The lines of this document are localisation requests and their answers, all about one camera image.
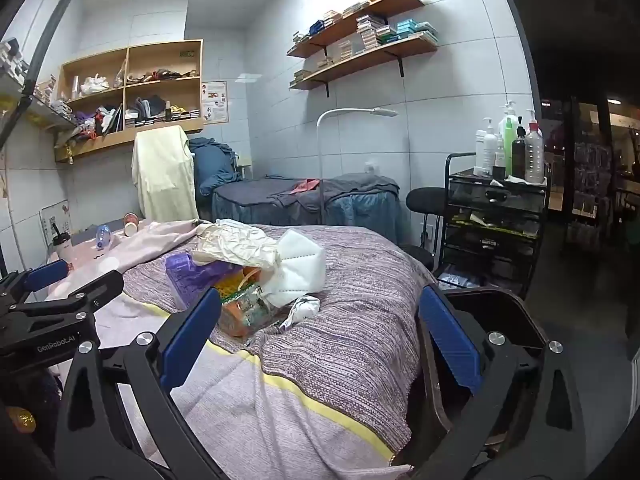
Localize yellow patterned packet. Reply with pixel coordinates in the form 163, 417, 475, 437
214, 275, 251, 303

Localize wooden cubby wall shelf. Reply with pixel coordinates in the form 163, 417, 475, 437
54, 39, 205, 163

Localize clear bottle with red cap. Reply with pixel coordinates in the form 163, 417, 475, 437
524, 121, 546, 184

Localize red cloth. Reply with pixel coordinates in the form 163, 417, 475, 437
280, 178, 321, 196

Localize white pump bottle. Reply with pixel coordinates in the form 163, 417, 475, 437
474, 116, 501, 177

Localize colourful cloth pile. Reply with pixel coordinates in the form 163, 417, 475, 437
65, 105, 123, 143

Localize display rack of packets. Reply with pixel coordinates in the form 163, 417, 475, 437
565, 140, 616, 251

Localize white paper sheet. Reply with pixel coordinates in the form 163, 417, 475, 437
490, 175, 548, 188

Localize white floor lamp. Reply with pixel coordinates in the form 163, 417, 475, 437
316, 106, 399, 226

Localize orange white plastic bag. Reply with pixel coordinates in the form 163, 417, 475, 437
215, 266, 296, 338

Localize white cloth bundle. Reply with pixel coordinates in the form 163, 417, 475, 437
80, 74, 110, 95

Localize cream towel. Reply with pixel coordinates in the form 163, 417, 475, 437
131, 125, 201, 223

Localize pile of assorted small items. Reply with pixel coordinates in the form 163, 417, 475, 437
127, 67, 201, 83

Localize black mesh drawer cart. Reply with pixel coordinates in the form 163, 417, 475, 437
434, 152, 553, 301

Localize row of small boxes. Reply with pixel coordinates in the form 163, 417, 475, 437
125, 107, 202, 126

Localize dark brown bottle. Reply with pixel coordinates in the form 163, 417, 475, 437
511, 125, 528, 181

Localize blue cloth pile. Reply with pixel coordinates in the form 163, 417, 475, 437
189, 136, 241, 196

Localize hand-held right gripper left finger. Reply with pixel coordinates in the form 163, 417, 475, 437
54, 287, 223, 480

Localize black curved lamp frame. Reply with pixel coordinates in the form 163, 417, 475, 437
0, 0, 96, 151

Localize wooden wall shelves with boxes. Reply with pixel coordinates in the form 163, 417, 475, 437
292, 12, 438, 83

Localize massage bed with blue cover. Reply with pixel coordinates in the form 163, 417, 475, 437
212, 172, 401, 241

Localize white tissue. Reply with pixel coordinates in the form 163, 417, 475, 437
277, 295, 321, 331

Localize grey metal wall shelf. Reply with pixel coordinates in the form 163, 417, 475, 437
0, 37, 81, 133

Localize purple striped blanket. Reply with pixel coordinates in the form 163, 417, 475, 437
95, 224, 441, 480

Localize white face mask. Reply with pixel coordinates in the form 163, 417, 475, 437
260, 229, 327, 308

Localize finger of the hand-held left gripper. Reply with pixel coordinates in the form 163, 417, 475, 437
0, 259, 70, 308
10, 269, 125, 322

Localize tumbler with black straw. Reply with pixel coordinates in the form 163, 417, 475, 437
47, 222, 73, 263

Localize grey sheet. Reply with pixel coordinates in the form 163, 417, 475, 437
215, 173, 401, 211

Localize black stool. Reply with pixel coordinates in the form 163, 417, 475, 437
400, 186, 448, 271

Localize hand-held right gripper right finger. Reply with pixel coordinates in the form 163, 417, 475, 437
410, 284, 586, 480

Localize wall poster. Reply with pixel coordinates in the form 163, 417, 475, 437
201, 80, 230, 125

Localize dark folded clothes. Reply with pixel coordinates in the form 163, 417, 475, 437
127, 94, 168, 120

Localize white wall sign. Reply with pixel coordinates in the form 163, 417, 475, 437
40, 200, 71, 241

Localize brown trash bin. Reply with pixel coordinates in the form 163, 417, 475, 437
400, 285, 548, 466

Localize purple packet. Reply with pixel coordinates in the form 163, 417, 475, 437
165, 251, 243, 311

